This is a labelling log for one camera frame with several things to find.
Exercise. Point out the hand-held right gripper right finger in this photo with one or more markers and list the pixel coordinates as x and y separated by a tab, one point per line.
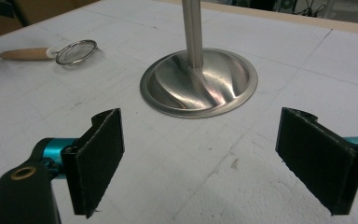
320	161

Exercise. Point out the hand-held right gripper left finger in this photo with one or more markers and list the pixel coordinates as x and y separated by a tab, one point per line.
93	161

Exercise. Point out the silver metal stand rack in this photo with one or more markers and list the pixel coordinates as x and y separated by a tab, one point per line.
199	90

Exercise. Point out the white grid mat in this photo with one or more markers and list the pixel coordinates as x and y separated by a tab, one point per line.
199	174

